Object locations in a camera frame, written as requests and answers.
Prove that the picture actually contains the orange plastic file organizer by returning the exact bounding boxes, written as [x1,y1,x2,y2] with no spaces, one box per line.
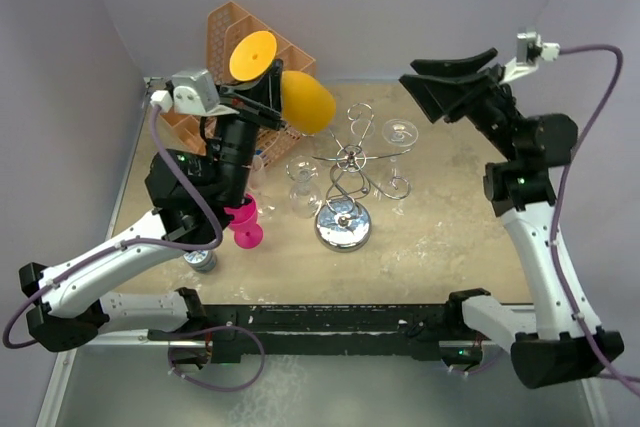
[161,1,316,166]

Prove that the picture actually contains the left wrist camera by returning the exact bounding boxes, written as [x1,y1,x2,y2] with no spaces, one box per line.
[150,69,239,117]

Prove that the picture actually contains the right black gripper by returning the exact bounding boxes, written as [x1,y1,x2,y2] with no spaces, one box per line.
[398,48,522,162]

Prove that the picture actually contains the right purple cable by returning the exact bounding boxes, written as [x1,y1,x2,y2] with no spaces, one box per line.
[552,44,640,383]

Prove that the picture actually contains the yellow plastic goblet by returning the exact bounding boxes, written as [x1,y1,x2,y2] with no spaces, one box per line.
[229,30,336,135]

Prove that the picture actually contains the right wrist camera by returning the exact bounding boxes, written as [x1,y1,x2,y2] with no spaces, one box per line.
[501,27,561,84]

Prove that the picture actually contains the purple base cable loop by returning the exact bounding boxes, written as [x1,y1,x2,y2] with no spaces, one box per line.
[167,321,267,392]

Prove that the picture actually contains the chrome wine glass rack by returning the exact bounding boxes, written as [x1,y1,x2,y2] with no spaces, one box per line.
[314,102,388,253]

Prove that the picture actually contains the black base frame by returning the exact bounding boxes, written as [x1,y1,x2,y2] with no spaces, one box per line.
[149,288,484,367]

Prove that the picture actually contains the clear wine glass left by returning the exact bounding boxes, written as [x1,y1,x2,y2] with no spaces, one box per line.
[248,154,276,221]

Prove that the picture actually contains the clear round wine glass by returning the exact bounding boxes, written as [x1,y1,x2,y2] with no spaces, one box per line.
[286,156,323,219]

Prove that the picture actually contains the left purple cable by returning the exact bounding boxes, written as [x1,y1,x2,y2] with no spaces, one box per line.
[2,104,224,351]

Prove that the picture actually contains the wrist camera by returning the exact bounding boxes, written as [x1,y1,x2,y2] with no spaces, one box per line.
[150,69,239,117]
[501,27,561,84]

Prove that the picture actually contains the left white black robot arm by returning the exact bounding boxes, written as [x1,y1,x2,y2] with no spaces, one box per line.
[18,59,284,352]

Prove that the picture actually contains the pink plastic goblet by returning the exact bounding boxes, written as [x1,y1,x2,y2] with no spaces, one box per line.
[224,194,264,249]

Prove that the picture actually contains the clear champagne flute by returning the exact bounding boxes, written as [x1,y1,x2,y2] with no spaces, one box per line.
[379,118,419,216]

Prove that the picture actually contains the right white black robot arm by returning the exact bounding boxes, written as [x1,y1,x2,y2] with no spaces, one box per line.
[400,41,624,389]

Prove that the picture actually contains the small round tin can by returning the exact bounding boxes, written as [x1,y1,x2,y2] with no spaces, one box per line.
[183,250,218,274]

